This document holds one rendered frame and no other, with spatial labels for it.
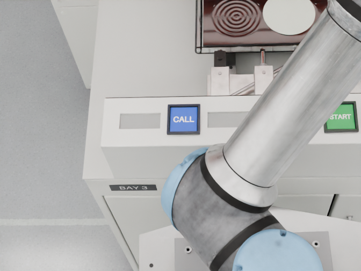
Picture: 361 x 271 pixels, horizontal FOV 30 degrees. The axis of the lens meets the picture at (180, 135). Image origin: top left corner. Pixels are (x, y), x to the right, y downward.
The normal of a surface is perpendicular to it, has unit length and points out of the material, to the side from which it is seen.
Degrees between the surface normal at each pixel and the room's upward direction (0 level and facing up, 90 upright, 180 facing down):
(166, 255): 0
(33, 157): 0
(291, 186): 90
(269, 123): 47
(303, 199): 90
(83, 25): 90
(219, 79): 0
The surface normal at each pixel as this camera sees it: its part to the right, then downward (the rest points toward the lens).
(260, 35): -0.07, -0.44
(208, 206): -0.51, 0.25
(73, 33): -0.03, 0.90
